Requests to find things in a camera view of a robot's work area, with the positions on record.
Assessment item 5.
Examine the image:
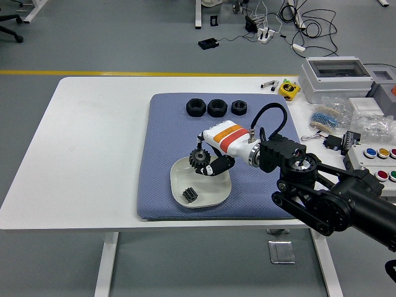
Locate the yellow tape measure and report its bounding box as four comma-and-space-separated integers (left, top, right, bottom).
277, 79, 301, 101

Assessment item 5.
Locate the large black hex nut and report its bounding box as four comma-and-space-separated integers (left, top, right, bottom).
185, 98, 207, 118
207, 98, 228, 118

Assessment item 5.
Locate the black power adapter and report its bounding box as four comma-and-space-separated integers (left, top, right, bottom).
197, 38, 220, 50

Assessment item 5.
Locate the small white box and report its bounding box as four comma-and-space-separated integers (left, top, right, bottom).
346, 97, 381, 117

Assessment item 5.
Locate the metal floor plate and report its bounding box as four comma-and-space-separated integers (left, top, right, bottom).
268, 240, 296, 265

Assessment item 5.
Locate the black circuit module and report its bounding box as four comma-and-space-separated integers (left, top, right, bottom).
340, 130, 361, 155

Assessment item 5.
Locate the white desk leg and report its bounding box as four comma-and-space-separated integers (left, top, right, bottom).
194, 0, 204, 30

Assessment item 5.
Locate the small black hex nut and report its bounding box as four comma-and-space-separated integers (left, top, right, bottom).
230, 100, 248, 116

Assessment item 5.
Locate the white square dish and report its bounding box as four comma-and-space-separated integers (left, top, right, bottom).
169, 155, 233, 210

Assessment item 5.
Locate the white power strip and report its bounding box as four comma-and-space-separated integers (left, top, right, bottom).
256, 27, 275, 45

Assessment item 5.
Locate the large black gear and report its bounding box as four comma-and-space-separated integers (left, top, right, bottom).
187, 148, 212, 170

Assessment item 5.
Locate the white desk foot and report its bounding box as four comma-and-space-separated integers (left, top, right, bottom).
23, 0, 49, 23
286, 0, 307, 30

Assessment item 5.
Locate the clear plastic bag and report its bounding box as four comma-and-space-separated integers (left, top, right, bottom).
349, 110, 396, 143

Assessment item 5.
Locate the white table leg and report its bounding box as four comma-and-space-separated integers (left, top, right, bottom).
94, 231, 119, 297
311, 230, 344, 297

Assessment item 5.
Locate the grey blue-yellow-red button box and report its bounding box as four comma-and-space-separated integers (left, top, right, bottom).
342, 144, 396, 170

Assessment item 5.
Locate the blue-grey quilted mat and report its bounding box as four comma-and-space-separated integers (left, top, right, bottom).
136, 92, 319, 222

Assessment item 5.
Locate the resistor tape bundle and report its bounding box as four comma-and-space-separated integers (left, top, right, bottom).
309, 103, 349, 130

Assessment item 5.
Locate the small black gear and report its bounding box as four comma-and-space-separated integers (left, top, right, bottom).
181, 187, 199, 205

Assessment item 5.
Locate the black servo with wires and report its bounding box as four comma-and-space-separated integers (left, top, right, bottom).
301, 131, 344, 152

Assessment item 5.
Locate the black cable tangle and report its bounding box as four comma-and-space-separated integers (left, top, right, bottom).
278, 0, 340, 58

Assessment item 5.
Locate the grey box orange button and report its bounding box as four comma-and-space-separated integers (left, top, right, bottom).
368, 69, 396, 118

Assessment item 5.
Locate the grey clear-lid enclosure box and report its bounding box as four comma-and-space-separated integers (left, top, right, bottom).
298, 56, 376, 104

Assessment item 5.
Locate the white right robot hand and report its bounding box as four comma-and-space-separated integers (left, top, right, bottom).
194, 121, 257, 177

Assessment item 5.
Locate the black office chair base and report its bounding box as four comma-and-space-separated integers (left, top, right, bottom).
0, 14, 24, 43

